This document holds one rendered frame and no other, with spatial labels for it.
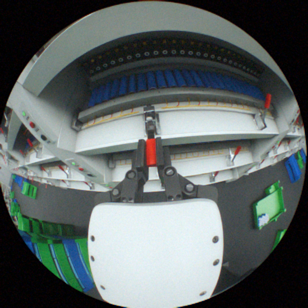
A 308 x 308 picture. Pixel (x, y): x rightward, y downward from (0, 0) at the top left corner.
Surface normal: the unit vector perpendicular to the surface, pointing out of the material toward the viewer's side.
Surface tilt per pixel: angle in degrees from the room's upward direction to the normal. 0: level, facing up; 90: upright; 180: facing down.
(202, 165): 23
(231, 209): 0
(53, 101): 90
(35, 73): 112
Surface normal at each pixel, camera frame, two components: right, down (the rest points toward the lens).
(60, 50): 0.09, 0.98
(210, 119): -0.12, -0.17
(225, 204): -0.14, -0.54
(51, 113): 0.99, -0.11
